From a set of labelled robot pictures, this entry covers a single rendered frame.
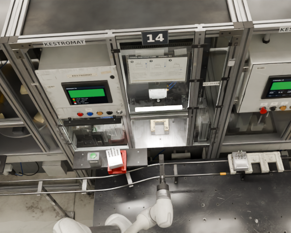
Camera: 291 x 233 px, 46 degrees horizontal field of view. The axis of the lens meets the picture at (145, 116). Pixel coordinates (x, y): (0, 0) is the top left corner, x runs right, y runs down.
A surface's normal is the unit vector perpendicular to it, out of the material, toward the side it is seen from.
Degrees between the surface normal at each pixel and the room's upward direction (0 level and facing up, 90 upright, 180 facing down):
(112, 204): 0
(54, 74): 90
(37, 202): 0
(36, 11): 0
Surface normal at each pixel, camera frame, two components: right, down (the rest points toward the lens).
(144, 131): -0.06, -0.54
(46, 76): 0.02, 0.84
